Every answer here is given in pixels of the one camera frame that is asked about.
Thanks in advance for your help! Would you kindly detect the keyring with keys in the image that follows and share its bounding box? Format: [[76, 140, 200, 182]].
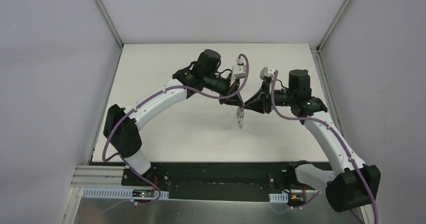
[[236, 106, 245, 129]]

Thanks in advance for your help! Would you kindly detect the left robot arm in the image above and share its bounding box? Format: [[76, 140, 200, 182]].
[[103, 49, 249, 186]]

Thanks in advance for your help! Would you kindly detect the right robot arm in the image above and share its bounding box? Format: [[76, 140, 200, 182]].
[[244, 67, 381, 212]]

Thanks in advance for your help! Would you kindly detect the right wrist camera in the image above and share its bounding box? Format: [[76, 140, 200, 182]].
[[260, 67, 276, 80]]

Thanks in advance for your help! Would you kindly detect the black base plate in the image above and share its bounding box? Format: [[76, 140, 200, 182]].
[[121, 162, 312, 202]]

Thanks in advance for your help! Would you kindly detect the aluminium frame rail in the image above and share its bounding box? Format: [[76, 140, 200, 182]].
[[71, 165, 125, 188]]

